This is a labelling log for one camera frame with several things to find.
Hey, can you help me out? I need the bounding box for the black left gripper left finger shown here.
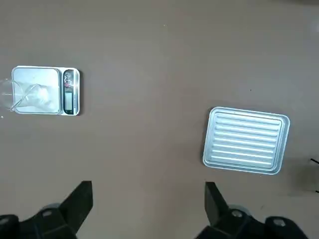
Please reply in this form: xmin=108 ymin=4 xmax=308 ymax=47
xmin=0 ymin=181 xmax=93 ymax=239

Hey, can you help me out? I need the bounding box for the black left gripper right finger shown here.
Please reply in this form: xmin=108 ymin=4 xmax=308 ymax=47
xmin=193 ymin=181 xmax=312 ymax=239

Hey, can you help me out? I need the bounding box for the large clear glass beaker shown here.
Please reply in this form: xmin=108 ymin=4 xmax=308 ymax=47
xmin=0 ymin=78 xmax=54 ymax=113

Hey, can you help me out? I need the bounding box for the ribbed metal tray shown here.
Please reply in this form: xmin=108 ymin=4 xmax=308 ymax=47
xmin=202 ymin=106 xmax=291 ymax=176

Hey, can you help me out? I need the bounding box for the silver digital kitchen scale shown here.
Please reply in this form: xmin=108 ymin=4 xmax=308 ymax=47
xmin=11 ymin=65 xmax=81 ymax=117

